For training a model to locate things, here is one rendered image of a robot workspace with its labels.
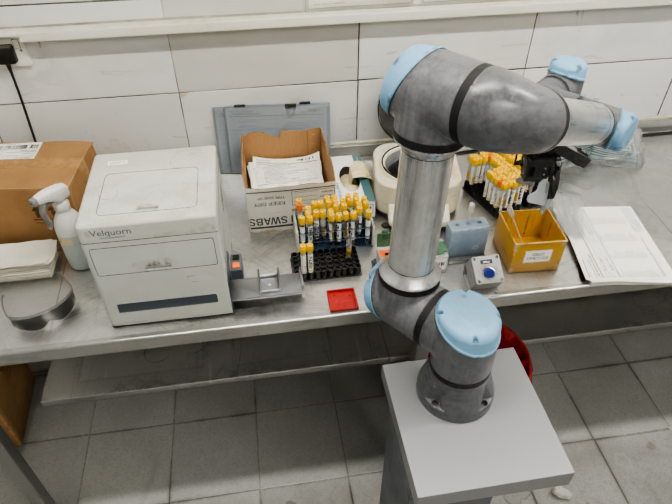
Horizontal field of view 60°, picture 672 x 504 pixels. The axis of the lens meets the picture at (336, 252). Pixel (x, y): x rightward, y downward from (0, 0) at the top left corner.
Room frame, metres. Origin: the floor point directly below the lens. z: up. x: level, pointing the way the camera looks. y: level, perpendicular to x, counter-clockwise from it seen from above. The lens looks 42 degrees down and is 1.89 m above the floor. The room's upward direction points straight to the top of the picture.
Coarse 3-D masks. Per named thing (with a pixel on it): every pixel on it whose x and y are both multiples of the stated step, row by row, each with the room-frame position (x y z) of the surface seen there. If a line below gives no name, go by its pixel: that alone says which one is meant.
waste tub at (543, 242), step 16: (512, 224) 1.19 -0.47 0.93; (528, 224) 1.19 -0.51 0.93; (544, 224) 1.19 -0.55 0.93; (496, 240) 1.16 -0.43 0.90; (512, 240) 1.08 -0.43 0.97; (528, 240) 1.18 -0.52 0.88; (544, 240) 1.16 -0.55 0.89; (560, 240) 1.07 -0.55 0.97; (512, 256) 1.06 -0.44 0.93; (528, 256) 1.06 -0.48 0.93; (544, 256) 1.06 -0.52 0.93; (560, 256) 1.07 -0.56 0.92; (512, 272) 1.06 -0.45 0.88
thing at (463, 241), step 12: (456, 228) 1.12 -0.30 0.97; (468, 228) 1.12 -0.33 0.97; (480, 228) 1.12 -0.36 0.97; (444, 240) 1.14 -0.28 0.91; (456, 240) 1.11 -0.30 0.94; (468, 240) 1.12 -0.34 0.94; (480, 240) 1.12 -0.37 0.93; (456, 252) 1.11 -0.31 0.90; (468, 252) 1.12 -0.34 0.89; (480, 252) 1.12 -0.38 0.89
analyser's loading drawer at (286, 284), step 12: (264, 276) 1.00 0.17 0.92; (276, 276) 1.00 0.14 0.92; (288, 276) 1.01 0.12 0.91; (300, 276) 0.99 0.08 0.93; (240, 288) 0.97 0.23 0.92; (252, 288) 0.97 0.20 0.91; (264, 288) 0.97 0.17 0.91; (276, 288) 0.97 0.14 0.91; (288, 288) 0.97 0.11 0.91; (300, 288) 0.97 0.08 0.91; (240, 300) 0.94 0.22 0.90
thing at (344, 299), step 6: (348, 288) 1.00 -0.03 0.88; (330, 294) 0.98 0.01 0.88; (336, 294) 0.98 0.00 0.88; (342, 294) 0.98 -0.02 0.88; (348, 294) 0.98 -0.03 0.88; (354, 294) 0.98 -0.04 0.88; (330, 300) 0.96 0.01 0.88; (336, 300) 0.96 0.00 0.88; (342, 300) 0.96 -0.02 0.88; (348, 300) 0.96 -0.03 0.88; (354, 300) 0.96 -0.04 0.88; (330, 306) 0.94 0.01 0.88; (336, 306) 0.94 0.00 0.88; (342, 306) 0.94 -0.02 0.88; (348, 306) 0.94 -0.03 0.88; (354, 306) 0.94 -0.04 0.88
